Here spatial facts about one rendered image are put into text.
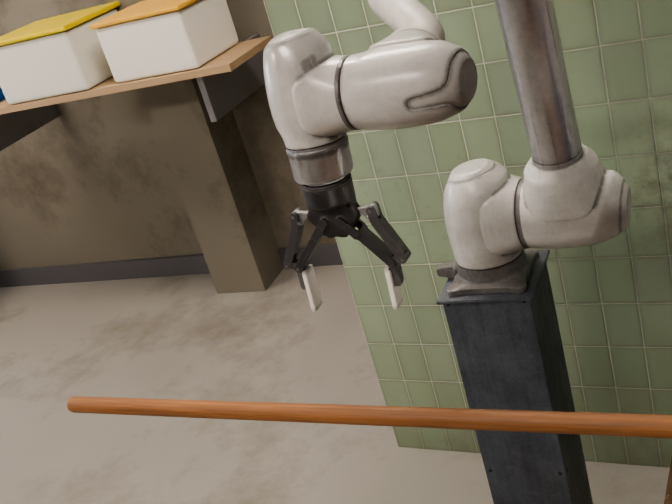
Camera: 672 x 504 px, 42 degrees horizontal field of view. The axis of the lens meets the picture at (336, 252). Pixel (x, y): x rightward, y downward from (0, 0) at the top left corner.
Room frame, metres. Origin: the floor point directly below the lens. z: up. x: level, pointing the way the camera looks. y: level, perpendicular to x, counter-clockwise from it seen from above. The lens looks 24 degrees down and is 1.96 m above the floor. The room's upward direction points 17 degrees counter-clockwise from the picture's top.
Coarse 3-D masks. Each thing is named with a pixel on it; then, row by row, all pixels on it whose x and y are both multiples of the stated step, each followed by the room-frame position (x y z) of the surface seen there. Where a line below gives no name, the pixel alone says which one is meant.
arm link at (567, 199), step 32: (512, 0) 1.56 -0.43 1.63; (544, 0) 1.56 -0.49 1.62; (512, 32) 1.58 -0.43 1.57; (544, 32) 1.56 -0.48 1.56; (512, 64) 1.61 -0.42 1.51; (544, 64) 1.57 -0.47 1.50; (544, 96) 1.58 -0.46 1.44; (544, 128) 1.59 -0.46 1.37; (576, 128) 1.61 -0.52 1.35; (544, 160) 1.61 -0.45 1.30; (576, 160) 1.60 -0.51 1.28; (544, 192) 1.60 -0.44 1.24; (576, 192) 1.57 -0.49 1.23; (608, 192) 1.57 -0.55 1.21; (544, 224) 1.61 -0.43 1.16; (576, 224) 1.58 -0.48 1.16; (608, 224) 1.56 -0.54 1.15
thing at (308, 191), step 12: (348, 180) 1.18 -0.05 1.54; (312, 192) 1.17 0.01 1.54; (324, 192) 1.17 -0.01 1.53; (336, 192) 1.17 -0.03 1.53; (348, 192) 1.18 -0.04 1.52; (312, 204) 1.18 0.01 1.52; (324, 204) 1.17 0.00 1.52; (336, 204) 1.16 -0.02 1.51; (348, 204) 1.18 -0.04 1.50; (312, 216) 1.21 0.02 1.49; (324, 216) 1.20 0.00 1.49; (336, 216) 1.19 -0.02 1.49; (348, 216) 1.18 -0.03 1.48; (360, 216) 1.19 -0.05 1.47; (336, 228) 1.19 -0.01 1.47
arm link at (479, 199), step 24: (456, 168) 1.79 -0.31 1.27; (480, 168) 1.73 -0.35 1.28; (504, 168) 1.74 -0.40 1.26; (456, 192) 1.72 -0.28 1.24; (480, 192) 1.69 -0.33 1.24; (504, 192) 1.69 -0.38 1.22; (456, 216) 1.72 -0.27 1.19; (480, 216) 1.69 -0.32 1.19; (504, 216) 1.66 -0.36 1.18; (456, 240) 1.73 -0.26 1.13; (480, 240) 1.69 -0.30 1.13; (504, 240) 1.66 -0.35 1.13; (480, 264) 1.70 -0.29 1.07; (504, 264) 1.69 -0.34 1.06
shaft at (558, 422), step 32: (192, 416) 1.27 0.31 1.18; (224, 416) 1.23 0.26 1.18; (256, 416) 1.20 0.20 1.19; (288, 416) 1.17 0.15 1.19; (320, 416) 1.14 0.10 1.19; (352, 416) 1.11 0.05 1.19; (384, 416) 1.08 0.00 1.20; (416, 416) 1.06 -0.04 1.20; (448, 416) 1.03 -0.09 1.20; (480, 416) 1.01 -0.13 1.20; (512, 416) 0.99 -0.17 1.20; (544, 416) 0.97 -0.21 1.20; (576, 416) 0.95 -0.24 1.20; (608, 416) 0.93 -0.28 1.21; (640, 416) 0.91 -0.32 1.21
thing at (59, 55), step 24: (48, 24) 4.15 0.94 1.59; (72, 24) 3.95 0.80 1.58; (0, 48) 4.10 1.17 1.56; (24, 48) 4.03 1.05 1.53; (48, 48) 3.97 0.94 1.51; (72, 48) 3.92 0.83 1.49; (96, 48) 4.04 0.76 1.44; (0, 72) 4.13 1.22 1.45; (24, 72) 4.06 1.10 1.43; (48, 72) 4.00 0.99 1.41; (72, 72) 3.94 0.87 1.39; (96, 72) 3.99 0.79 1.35; (24, 96) 4.09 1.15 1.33; (48, 96) 4.03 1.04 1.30
